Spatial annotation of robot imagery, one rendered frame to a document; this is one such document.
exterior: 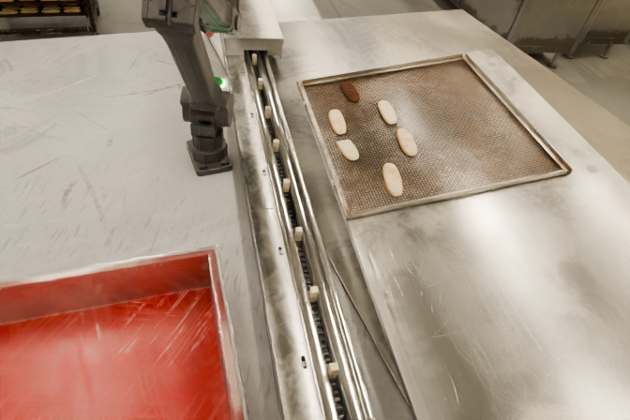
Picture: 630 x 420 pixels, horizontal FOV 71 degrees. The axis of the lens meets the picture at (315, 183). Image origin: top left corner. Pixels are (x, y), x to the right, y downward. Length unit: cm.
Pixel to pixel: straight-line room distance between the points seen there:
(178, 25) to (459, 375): 67
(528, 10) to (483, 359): 305
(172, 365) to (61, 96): 83
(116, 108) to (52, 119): 15
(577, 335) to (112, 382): 73
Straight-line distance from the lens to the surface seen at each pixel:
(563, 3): 377
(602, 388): 83
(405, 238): 88
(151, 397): 78
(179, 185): 104
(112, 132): 122
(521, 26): 366
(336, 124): 110
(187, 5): 71
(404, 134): 108
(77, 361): 84
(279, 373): 74
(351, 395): 76
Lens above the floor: 155
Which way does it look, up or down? 43 degrees down
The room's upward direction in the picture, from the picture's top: 10 degrees clockwise
